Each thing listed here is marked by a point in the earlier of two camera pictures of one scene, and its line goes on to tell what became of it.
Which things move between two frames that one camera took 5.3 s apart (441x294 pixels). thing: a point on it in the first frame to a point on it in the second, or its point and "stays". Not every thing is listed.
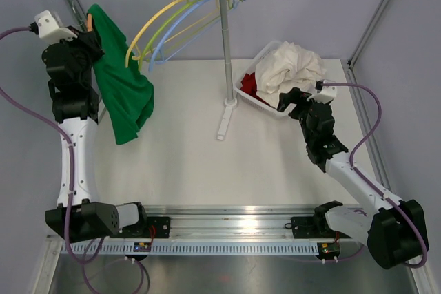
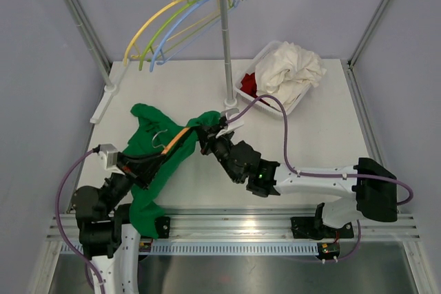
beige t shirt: x=287 y=66 stays
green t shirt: x=128 y=93 to x=151 y=135
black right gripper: x=294 y=97 to x=208 y=133
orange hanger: x=89 y=23 to x=174 y=140
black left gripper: x=87 y=40 to x=140 y=168
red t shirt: x=249 y=85 stays
